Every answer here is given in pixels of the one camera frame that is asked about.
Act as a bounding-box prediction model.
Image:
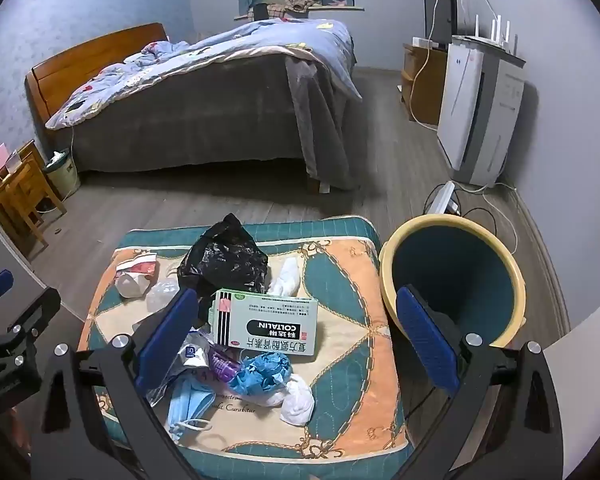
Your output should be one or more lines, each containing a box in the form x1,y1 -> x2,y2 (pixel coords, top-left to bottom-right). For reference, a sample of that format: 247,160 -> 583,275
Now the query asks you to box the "blue face mask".
166,375 -> 216,445

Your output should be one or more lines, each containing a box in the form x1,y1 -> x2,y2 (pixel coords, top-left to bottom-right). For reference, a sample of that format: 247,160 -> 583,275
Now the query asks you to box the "green and white medicine box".
207,288 -> 319,357

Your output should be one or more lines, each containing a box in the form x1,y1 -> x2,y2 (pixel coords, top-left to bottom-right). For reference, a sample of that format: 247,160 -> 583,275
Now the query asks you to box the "white cable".
409,0 -> 448,133

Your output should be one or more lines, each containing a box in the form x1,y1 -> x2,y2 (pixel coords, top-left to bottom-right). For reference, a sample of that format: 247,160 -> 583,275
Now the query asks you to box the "crumpled blue glove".
227,351 -> 293,396

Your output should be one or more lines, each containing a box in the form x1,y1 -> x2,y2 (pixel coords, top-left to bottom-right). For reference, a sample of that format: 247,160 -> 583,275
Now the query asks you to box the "grey hanging cloth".
285,55 -> 353,191

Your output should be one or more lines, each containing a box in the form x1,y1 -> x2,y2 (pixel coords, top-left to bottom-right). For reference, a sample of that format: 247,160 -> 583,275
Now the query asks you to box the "white router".
467,14 -> 518,56

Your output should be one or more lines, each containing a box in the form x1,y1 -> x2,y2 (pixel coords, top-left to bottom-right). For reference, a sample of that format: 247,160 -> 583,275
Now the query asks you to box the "grey sofa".
25,19 -> 363,193

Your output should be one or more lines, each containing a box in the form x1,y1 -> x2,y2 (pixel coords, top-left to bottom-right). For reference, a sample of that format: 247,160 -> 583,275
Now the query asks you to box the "long white tissue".
266,256 -> 306,296

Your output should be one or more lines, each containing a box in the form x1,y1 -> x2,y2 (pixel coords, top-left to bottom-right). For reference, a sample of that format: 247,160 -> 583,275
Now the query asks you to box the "white foil packet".
179,330 -> 213,371

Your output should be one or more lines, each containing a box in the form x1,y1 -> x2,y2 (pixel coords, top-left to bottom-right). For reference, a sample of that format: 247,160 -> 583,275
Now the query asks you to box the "yellow-rimmed teal bin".
378,213 -> 528,348

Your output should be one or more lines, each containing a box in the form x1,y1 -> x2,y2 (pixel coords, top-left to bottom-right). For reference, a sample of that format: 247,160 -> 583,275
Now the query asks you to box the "wooden nightstand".
0,140 -> 66,261

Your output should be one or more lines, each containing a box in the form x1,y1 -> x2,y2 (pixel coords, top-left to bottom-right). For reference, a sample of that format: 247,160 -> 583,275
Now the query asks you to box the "black plastic bag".
176,213 -> 270,326

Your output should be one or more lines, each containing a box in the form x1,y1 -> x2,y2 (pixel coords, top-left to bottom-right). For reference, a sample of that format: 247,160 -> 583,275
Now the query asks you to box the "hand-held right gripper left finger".
30,287 -> 201,480

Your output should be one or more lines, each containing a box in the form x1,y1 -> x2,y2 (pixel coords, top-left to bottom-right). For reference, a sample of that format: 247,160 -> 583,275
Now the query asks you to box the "black monitor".
424,0 -> 458,48

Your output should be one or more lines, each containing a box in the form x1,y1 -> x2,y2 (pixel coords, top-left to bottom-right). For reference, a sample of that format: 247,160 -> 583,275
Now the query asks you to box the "clear plastic bag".
145,280 -> 183,316

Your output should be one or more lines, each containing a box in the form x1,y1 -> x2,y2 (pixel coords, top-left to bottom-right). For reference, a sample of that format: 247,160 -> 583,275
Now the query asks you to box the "purple wrapper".
207,345 -> 241,383

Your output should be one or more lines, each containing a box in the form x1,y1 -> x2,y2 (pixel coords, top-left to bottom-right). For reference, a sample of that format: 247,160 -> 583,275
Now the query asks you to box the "wooden cabinet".
401,42 -> 448,128

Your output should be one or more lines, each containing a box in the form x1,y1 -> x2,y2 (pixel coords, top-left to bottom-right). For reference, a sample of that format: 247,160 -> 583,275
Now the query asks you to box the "small cream waste bin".
44,149 -> 81,198

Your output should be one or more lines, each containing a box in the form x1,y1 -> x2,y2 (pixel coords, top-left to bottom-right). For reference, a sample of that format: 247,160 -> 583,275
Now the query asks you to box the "printed quilted mat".
77,216 -> 416,480

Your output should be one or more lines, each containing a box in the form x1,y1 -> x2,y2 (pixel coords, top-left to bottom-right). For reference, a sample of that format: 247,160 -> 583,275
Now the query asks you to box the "white paper bag red print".
114,252 -> 160,298

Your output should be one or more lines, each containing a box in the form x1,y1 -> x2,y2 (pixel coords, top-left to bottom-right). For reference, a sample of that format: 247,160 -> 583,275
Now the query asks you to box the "light blue printed duvet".
45,19 -> 356,131

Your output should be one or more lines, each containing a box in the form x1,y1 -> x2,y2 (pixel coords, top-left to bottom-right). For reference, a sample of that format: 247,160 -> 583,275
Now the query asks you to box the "white air purifier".
436,35 -> 527,187

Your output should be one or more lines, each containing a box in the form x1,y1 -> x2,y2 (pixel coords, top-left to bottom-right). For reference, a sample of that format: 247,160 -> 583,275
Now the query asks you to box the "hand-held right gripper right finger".
396,285 -> 568,480

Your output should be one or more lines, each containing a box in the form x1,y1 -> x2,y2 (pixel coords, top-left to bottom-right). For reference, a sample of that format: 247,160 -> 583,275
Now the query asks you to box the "white power strip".
425,180 -> 461,216

